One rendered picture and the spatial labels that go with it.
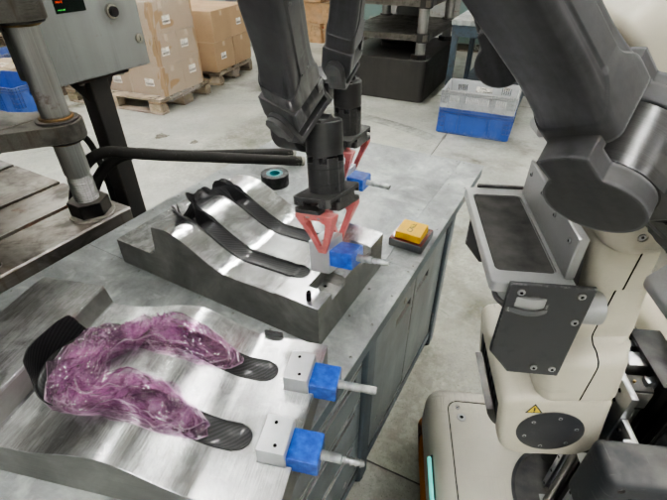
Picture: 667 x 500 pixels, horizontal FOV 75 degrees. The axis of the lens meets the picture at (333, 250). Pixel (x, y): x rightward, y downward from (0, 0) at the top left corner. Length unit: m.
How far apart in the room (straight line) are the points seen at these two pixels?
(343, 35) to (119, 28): 0.77
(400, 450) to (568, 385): 0.93
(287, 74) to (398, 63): 4.19
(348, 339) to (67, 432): 0.43
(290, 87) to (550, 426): 0.65
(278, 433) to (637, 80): 0.50
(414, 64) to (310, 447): 4.28
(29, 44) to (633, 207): 1.09
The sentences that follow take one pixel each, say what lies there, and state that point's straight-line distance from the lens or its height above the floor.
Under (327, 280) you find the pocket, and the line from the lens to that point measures 0.80.
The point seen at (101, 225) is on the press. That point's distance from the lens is 1.27.
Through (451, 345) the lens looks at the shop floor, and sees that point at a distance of 1.91.
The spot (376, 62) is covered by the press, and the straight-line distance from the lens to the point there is 4.77.
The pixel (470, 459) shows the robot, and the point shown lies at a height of 0.28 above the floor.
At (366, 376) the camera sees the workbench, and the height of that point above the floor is 0.53.
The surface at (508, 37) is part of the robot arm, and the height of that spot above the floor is 1.33.
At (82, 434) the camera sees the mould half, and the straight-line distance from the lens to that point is 0.65.
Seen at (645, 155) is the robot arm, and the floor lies 1.26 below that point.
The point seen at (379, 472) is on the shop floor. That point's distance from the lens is 1.56.
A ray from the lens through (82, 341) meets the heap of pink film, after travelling 0.75.
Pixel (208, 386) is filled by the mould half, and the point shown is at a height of 0.87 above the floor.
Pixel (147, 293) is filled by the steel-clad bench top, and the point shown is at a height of 0.80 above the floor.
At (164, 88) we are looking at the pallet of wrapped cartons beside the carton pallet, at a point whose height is 0.22.
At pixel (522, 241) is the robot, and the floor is 1.04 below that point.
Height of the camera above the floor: 1.38
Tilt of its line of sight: 36 degrees down
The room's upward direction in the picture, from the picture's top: straight up
